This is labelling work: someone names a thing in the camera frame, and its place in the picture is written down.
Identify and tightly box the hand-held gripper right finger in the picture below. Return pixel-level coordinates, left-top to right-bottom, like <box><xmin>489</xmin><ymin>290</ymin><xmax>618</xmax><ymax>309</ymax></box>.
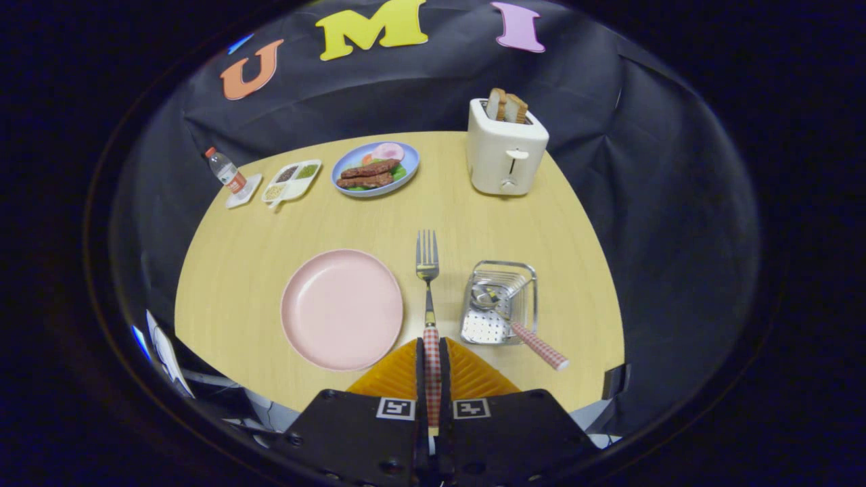
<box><xmin>438</xmin><ymin>337</ymin><xmax>599</xmax><ymax>487</ymax></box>

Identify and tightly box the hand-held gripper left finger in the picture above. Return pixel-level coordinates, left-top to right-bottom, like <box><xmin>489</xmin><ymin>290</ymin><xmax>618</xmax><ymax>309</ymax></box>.
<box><xmin>283</xmin><ymin>337</ymin><xmax>431</xmax><ymax>487</ymax></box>

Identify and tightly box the spoon with red checkered handle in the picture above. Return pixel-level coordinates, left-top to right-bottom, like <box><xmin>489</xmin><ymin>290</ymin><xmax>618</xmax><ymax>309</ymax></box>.
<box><xmin>472</xmin><ymin>283</ymin><xmax>570</xmax><ymax>371</ymax></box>

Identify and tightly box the fork with red checkered handle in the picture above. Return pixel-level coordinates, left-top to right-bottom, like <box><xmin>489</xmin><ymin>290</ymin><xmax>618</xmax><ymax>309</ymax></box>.
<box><xmin>415</xmin><ymin>230</ymin><xmax>442</xmax><ymax>428</ymax></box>

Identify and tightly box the pink plate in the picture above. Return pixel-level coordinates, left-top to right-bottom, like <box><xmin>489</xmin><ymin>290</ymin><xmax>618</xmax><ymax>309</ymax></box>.
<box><xmin>280</xmin><ymin>249</ymin><xmax>405</xmax><ymax>372</ymax></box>

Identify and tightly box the brown meat strip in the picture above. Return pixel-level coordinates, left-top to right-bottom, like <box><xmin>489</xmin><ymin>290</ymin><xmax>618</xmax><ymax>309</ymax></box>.
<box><xmin>337</xmin><ymin>172</ymin><xmax>394</xmax><ymax>189</ymax></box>
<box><xmin>342</xmin><ymin>160</ymin><xmax>400</xmax><ymax>179</ymax></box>

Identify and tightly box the blue plate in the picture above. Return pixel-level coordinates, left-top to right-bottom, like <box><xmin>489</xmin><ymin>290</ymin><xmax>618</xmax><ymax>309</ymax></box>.
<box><xmin>331</xmin><ymin>141</ymin><xmax>420</xmax><ymax>198</ymax></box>

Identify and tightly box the white toaster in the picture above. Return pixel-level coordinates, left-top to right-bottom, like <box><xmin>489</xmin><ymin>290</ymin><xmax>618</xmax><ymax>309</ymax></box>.
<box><xmin>466</xmin><ymin>98</ymin><xmax>549</xmax><ymax>197</ymax></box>

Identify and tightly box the white divided condiment dish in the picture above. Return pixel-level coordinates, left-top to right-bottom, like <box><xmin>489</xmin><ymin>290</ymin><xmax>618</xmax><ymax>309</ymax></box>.
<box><xmin>261</xmin><ymin>160</ymin><xmax>323</xmax><ymax>210</ymax></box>

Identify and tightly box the white square coaster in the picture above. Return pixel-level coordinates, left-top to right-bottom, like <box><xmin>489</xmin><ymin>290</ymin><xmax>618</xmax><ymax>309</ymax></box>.
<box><xmin>225</xmin><ymin>174</ymin><xmax>263</xmax><ymax>209</ymax></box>

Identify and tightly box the white board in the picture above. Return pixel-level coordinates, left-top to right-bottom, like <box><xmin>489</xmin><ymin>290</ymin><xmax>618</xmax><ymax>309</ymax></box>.
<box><xmin>145</xmin><ymin>310</ymin><xmax>197</xmax><ymax>400</ymax></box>

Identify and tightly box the small plastic water bottle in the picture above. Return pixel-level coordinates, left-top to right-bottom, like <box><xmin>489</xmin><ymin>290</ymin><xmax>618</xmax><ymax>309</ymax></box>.
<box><xmin>206</xmin><ymin>147</ymin><xmax>248</xmax><ymax>197</ymax></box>

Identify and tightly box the metal wire cutlery rack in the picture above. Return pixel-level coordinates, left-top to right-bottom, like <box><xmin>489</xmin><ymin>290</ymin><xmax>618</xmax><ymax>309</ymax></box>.
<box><xmin>460</xmin><ymin>260</ymin><xmax>538</xmax><ymax>346</ymax></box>

